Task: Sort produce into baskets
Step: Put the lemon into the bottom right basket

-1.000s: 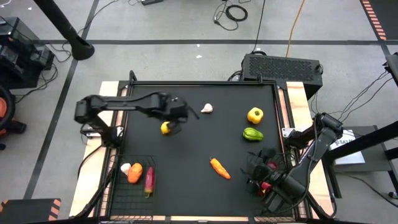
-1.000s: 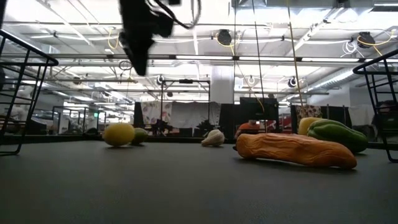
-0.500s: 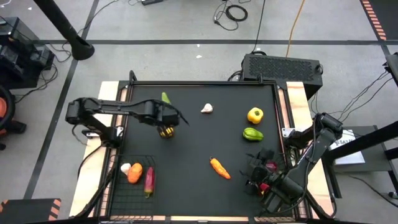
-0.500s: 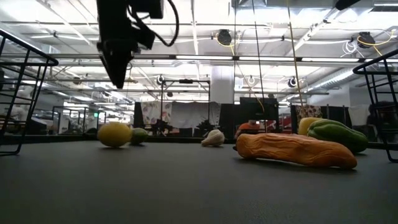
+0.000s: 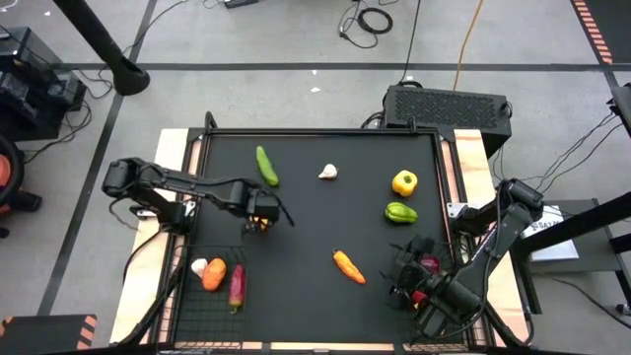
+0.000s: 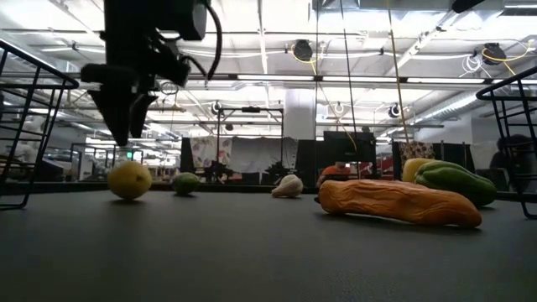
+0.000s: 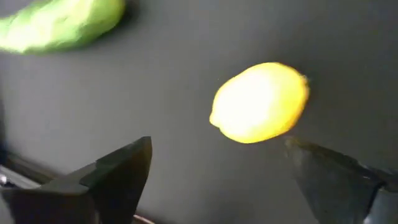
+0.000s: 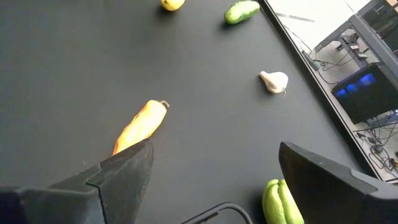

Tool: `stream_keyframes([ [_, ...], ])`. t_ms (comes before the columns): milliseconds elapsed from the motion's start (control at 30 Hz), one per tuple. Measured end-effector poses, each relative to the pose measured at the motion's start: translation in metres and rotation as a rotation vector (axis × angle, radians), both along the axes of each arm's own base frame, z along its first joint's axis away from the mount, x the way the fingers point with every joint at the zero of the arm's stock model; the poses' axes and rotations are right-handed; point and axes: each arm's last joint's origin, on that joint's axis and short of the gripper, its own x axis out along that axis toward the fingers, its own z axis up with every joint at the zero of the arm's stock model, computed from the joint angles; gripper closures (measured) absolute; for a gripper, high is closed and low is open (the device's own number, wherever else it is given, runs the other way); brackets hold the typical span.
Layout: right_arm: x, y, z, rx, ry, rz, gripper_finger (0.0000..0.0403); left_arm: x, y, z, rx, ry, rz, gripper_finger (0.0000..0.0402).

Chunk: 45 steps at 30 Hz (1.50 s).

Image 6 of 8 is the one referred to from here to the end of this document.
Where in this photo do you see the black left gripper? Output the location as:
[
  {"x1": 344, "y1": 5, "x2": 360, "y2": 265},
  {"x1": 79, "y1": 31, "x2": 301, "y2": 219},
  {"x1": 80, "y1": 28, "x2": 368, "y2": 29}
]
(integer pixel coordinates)
[{"x1": 79, "y1": 41, "x2": 169, "y2": 148}]

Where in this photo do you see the yellow lemon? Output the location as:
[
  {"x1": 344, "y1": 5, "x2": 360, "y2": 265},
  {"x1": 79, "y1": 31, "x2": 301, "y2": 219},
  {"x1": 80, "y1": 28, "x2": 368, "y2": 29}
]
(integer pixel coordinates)
[{"x1": 107, "y1": 160, "x2": 153, "y2": 201}]

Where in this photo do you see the green cucumber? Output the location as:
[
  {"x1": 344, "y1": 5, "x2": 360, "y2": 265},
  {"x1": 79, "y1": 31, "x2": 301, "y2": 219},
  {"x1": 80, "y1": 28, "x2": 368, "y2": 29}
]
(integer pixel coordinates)
[{"x1": 171, "y1": 171, "x2": 201, "y2": 196}]

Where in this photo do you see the white garlic bulb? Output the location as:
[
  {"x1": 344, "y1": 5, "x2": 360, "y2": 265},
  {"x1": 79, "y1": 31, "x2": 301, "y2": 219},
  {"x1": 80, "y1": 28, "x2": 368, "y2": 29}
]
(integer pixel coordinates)
[{"x1": 270, "y1": 174, "x2": 305, "y2": 199}]

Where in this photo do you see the long orange pepper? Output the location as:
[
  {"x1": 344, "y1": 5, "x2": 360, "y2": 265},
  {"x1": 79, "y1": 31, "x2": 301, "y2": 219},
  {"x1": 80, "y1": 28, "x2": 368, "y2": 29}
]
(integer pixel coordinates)
[{"x1": 317, "y1": 179, "x2": 483, "y2": 230}]

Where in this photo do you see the yellow bell pepper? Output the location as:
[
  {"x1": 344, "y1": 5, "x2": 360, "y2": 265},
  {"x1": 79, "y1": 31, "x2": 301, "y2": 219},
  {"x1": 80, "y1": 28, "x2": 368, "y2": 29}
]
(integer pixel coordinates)
[{"x1": 401, "y1": 157, "x2": 437, "y2": 185}]

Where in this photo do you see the green bell pepper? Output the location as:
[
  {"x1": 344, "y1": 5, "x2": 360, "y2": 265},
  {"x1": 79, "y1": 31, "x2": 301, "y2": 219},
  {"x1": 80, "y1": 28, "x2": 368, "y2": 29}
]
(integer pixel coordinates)
[{"x1": 414, "y1": 160, "x2": 498, "y2": 207}]

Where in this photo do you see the white cloth backdrop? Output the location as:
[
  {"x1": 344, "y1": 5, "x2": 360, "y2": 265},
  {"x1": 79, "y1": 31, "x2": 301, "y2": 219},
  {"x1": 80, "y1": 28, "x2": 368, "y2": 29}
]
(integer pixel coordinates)
[{"x1": 190, "y1": 137, "x2": 299, "y2": 171}]

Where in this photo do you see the LED light bar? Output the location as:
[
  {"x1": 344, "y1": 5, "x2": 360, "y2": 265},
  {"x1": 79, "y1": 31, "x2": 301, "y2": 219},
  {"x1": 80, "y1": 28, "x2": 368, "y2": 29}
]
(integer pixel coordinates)
[{"x1": 186, "y1": 73, "x2": 504, "y2": 85}]

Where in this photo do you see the person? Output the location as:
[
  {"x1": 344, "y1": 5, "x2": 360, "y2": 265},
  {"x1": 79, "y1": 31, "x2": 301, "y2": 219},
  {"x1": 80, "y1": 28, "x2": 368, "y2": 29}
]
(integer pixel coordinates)
[
  {"x1": 488, "y1": 133, "x2": 537, "y2": 181},
  {"x1": 316, "y1": 161, "x2": 357, "y2": 188}
]

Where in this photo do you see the black background monitor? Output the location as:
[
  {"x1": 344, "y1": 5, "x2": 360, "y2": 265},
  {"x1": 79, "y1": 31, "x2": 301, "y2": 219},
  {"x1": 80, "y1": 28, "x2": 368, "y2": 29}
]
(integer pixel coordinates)
[{"x1": 322, "y1": 130, "x2": 378, "y2": 169}]

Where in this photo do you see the patterned cloth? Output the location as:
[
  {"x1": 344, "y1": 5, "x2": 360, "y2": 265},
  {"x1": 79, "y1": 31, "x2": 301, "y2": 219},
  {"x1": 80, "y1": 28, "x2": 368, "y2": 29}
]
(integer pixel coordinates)
[{"x1": 398, "y1": 141, "x2": 436, "y2": 160}]

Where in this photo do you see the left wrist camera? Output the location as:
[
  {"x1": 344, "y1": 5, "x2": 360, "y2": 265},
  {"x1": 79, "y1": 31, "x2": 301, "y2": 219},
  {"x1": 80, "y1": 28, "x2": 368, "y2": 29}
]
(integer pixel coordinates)
[{"x1": 157, "y1": 44, "x2": 192, "y2": 88}]

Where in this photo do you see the black wire basket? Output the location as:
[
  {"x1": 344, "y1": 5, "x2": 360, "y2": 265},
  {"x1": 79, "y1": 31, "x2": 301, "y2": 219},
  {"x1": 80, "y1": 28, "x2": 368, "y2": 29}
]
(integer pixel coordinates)
[
  {"x1": 476, "y1": 65, "x2": 537, "y2": 220},
  {"x1": 0, "y1": 39, "x2": 81, "y2": 211}
]

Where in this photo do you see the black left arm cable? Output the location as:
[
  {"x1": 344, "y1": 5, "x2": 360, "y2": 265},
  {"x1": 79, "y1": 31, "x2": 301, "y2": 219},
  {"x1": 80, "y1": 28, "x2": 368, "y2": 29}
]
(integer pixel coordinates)
[{"x1": 184, "y1": 0, "x2": 223, "y2": 81}]

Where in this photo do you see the black background frame rig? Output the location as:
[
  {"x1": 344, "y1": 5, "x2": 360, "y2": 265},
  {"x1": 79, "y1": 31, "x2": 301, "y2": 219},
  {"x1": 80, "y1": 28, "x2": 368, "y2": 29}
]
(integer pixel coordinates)
[{"x1": 215, "y1": 106, "x2": 285, "y2": 169}]

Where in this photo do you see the black ceiling cable reel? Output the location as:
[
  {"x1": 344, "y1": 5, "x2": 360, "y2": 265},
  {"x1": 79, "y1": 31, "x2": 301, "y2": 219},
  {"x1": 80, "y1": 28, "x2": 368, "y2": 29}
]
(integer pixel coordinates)
[
  {"x1": 291, "y1": 39, "x2": 315, "y2": 63},
  {"x1": 481, "y1": 41, "x2": 508, "y2": 66}
]

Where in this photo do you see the black hanging cable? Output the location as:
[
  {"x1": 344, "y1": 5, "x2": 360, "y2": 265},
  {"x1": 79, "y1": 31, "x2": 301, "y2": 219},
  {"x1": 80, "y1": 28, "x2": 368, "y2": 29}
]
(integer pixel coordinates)
[{"x1": 338, "y1": 0, "x2": 358, "y2": 142}]

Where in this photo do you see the tan hanging rope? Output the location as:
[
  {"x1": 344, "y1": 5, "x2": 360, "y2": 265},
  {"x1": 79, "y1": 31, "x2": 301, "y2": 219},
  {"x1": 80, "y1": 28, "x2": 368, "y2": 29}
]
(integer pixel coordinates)
[{"x1": 386, "y1": 0, "x2": 410, "y2": 143}]

